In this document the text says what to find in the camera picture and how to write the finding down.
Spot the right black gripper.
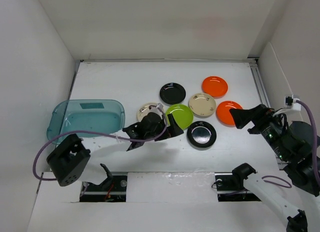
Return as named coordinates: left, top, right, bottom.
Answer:
left=229, top=102, right=290, bottom=160

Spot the black plate with rim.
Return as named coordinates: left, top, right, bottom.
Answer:
left=186, top=121, right=217, bottom=150

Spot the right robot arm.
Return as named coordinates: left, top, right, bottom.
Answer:
left=229, top=100, right=320, bottom=232

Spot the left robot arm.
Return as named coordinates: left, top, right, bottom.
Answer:
left=46, top=109, right=184, bottom=191

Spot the teal plastic bin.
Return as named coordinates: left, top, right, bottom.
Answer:
left=46, top=99, right=125, bottom=140

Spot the green plate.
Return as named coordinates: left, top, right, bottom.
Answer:
left=165, top=104, right=194, bottom=130

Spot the orange plate lower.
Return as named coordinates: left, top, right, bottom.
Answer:
left=216, top=100, right=243, bottom=127

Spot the orange plate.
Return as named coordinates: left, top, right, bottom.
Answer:
left=216, top=100, right=243, bottom=127
left=202, top=76, right=229, bottom=98

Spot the beige plate with flowers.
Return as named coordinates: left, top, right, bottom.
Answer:
left=188, top=92, right=217, bottom=117

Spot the beige plate with black patch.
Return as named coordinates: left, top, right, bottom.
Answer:
left=136, top=102, right=162, bottom=122

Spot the orange plate upper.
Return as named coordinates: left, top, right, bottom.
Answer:
left=202, top=76, right=229, bottom=98

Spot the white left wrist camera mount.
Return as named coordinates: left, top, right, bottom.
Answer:
left=148, top=103, right=164, bottom=116

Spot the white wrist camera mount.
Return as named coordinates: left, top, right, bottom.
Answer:
left=148, top=103, right=164, bottom=116
left=273, top=94, right=302, bottom=117

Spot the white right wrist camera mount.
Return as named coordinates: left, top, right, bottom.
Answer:
left=273, top=94, right=302, bottom=117

